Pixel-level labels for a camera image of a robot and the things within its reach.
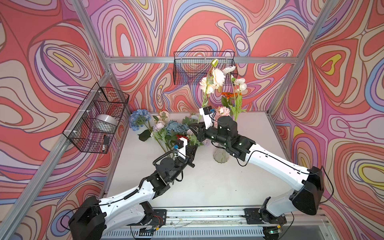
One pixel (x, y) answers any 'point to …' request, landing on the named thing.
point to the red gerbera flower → (178, 136)
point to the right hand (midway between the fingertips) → (190, 129)
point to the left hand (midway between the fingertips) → (198, 145)
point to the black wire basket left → (101, 100)
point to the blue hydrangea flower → (138, 118)
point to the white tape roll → (105, 123)
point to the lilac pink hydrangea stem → (161, 135)
